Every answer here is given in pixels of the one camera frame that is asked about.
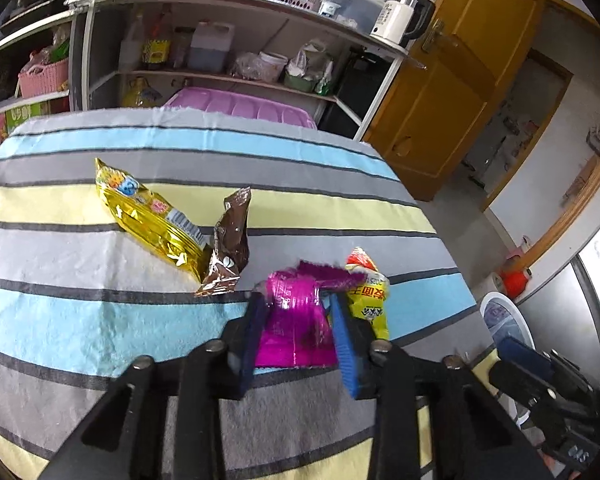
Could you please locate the clear plastic storage box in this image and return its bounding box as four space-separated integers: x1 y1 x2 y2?
317 0 382 35

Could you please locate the white electric kettle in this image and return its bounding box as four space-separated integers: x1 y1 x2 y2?
370 0 436 48

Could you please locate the white trash bin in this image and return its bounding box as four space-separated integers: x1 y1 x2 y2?
479 290 537 426

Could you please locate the brown silver candy wrapper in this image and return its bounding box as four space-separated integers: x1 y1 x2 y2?
196 188 251 297

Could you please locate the white jerrycan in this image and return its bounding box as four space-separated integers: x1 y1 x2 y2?
186 21 235 74

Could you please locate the orange wooden door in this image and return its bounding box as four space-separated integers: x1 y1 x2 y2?
364 0 543 200

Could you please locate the gold snack wrapper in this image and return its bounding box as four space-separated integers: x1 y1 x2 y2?
95 158 211 285

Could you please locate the white plastic tub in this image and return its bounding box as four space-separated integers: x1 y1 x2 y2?
258 51 289 84

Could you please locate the colourful cardboard box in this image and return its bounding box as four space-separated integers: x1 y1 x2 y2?
0 102 50 145

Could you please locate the white metal shelf rack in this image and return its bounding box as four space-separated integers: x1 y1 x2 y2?
0 0 410 139

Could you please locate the small yellow red sachet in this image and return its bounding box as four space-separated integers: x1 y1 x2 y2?
346 247 390 339

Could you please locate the pink woven basket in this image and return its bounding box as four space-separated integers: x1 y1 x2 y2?
18 58 69 98

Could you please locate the pink plastic stool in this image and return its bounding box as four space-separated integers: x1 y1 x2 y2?
164 87 316 129

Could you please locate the magenta foil wrapper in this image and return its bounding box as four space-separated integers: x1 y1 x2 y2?
256 260 364 368

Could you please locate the striped tablecloth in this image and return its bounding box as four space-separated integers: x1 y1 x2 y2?
0 107 496 479

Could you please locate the dark sauce bottle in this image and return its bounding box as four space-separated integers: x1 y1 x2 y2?
142 3 173 70

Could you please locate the yellow cooking oil bottle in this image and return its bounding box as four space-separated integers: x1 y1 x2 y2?
121 76 162 108

